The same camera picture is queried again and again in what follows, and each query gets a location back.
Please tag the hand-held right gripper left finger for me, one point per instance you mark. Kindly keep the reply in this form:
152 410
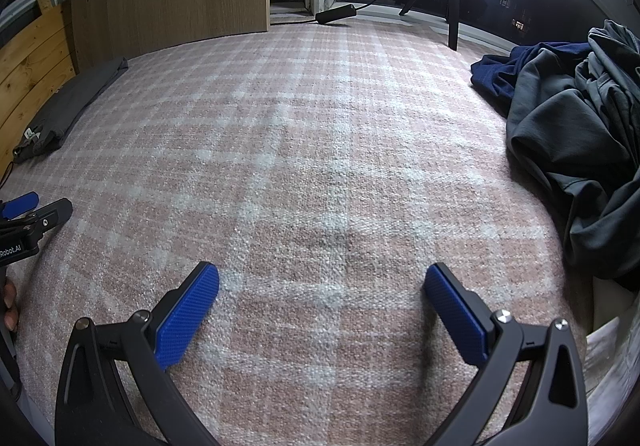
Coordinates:
192 306

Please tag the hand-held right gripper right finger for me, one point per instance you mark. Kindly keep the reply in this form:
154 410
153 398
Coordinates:
457 316

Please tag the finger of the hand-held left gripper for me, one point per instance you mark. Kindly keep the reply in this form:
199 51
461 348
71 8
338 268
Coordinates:
20 205
55 212

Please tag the person's left hand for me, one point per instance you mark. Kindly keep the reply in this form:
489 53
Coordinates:
10 311

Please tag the folded dark grey garment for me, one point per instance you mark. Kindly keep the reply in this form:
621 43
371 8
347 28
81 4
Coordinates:
75 100

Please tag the wooden plank panel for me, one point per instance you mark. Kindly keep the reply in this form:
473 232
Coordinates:
35 60

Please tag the white cloth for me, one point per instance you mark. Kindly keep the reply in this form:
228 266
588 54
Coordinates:
610 366

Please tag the pink plaid blanket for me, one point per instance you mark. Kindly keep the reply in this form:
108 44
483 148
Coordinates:
320 150

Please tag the navy garment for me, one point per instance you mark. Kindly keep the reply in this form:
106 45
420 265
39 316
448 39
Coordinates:
500 70

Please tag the black cylindrical adapter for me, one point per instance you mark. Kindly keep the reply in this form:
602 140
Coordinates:
335 14

